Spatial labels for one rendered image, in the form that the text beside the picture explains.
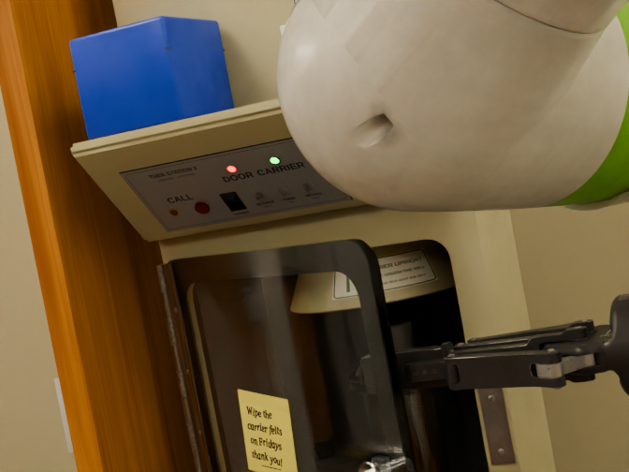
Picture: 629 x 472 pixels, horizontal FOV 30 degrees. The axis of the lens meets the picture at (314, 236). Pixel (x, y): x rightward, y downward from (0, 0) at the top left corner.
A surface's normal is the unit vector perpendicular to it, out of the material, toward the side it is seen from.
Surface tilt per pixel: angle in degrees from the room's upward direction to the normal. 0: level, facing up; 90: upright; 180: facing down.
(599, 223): 90
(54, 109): 90
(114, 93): 90
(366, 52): 92
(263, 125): 135
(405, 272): 67
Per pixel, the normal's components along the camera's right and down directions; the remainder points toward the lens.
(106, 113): -0.40, 0.12
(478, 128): 0.26, 0.62
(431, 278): 0.40, -0.43
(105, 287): 0.90, -0.14
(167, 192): -0.15, 0.78
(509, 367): -0.60, 0.15
